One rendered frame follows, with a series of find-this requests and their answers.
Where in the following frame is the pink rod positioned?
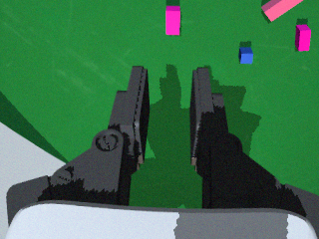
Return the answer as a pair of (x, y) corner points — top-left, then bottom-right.
(261, 0), (303, 22)

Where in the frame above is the small blue cube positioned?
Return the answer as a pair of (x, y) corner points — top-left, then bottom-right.
(238, 47), (253, 64)

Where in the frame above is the magenta rod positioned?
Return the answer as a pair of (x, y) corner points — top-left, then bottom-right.
(295, 25), (311, 51)
(166, 6), (180, 35)

